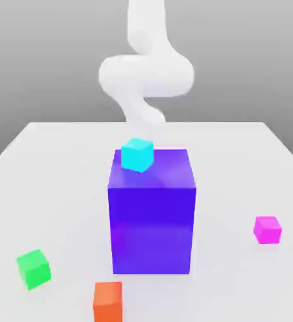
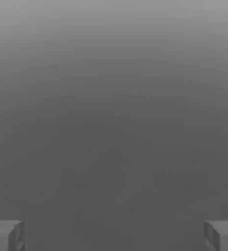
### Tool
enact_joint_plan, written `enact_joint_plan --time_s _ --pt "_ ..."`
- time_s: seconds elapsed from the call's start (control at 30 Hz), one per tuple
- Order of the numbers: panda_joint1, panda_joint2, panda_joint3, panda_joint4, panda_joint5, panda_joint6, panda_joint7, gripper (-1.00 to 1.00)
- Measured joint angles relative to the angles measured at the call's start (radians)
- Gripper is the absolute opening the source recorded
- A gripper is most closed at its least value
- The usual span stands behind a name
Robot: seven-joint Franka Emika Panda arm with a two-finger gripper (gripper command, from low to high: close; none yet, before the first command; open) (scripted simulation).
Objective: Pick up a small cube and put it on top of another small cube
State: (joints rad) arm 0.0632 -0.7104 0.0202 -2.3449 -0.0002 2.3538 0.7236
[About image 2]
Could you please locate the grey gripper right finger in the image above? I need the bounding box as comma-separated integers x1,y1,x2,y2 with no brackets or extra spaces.
203,220,228,251

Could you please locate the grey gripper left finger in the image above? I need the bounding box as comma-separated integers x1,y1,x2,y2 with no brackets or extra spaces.
0,220,26,251

